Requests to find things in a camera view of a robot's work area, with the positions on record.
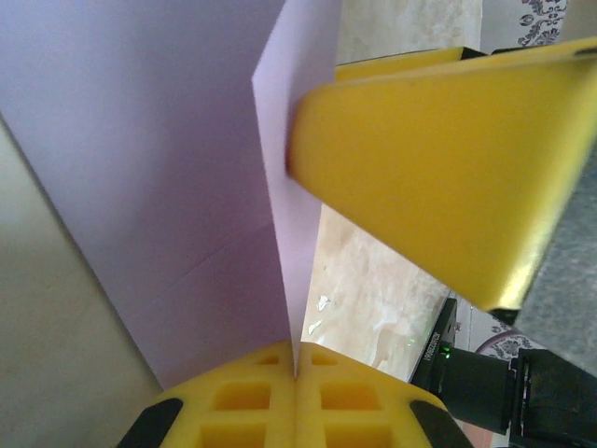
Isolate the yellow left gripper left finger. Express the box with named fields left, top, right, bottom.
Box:
left=116, top=340, right=299, bottom=448

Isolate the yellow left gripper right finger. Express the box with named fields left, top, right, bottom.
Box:
left=297, top=343, right=465, bottom=448

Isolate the light purple paper sheet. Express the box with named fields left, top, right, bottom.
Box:
left=0, top=0, right=342, bottom=391

